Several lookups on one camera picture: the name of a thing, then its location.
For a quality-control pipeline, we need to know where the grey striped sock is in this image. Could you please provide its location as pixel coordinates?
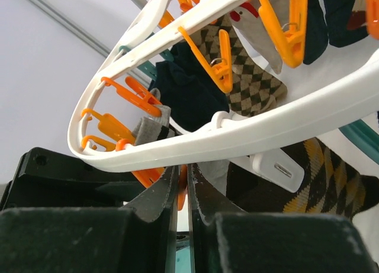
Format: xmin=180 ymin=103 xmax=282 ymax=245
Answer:
xmin=132 ymin=104 xmax=176 ymax=146

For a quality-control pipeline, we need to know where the orange rim clip lower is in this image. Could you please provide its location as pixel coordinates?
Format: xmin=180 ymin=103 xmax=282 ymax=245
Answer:
xmin=81 ymin=108 xmax=136 ymax=144

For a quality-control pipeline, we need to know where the orange clip middle bar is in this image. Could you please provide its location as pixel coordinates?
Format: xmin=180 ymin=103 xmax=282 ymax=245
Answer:
xmin=178 ymin=26 xmax=233 ymax=94

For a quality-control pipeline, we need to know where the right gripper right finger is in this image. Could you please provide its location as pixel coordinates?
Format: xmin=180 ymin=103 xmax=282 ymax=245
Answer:
xmin=188 ymin=163 xmax=378 ymax=272

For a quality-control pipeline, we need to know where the navy blue sock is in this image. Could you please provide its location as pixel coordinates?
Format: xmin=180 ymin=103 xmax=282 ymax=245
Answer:
xmin=149 ymin=42 xmax=229 ymax=132

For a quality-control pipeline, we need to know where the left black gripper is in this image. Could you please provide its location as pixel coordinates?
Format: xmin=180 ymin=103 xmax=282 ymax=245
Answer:
xmin=1 ymin=147 xmax=144 ymax=210

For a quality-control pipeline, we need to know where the orange clip near gripper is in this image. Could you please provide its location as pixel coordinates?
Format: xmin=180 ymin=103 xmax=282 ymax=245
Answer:
xmin=126 ymin=165 xmax=188 ymax=223

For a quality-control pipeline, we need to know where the white hanger clip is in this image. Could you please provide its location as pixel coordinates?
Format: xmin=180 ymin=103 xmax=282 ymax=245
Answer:
xmin=250 ymin=149 xmax=304 ymax=193

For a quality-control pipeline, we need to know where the brown patterned hanging sock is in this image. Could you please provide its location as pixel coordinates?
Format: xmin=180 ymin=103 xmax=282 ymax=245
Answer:
xmin=191 ymin=16 xmax=287 ymax=117

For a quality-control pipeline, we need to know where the orange rim clip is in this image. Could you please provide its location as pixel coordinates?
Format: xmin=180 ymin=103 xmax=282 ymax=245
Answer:
xmin=101 ymin=76 xmax=162 ymax=117
xmin=81 ymin=108 xmax=136 ymax=144

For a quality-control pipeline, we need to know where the white oval clip hanger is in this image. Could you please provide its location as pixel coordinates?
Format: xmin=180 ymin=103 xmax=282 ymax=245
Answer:
xmin=68 ymin=0 xmax=378 ymax=172

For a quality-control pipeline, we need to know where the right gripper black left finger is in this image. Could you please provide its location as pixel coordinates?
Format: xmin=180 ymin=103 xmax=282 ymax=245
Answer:
xmin=0 ymin=165 xmax=180 ymax=273

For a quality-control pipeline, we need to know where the brown argyle sock front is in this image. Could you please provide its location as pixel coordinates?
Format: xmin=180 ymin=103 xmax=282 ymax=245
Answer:
xmin=226 ymin=137 xmax=378 ymax=219

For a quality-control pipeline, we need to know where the orange rim clip upper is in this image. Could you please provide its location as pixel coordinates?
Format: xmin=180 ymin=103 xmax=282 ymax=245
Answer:
xmin=101 ymin=76 xmax=162 ymax=117

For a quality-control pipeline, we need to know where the large orange clip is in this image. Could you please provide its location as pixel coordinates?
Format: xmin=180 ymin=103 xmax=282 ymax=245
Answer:
xmin=258 ymin=0 xmax=308 ymax=68

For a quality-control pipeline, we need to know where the teal hanger clip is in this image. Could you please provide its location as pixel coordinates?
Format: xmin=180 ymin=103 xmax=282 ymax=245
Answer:
xmin=339 ymin=119 xmax=378 ymax=164

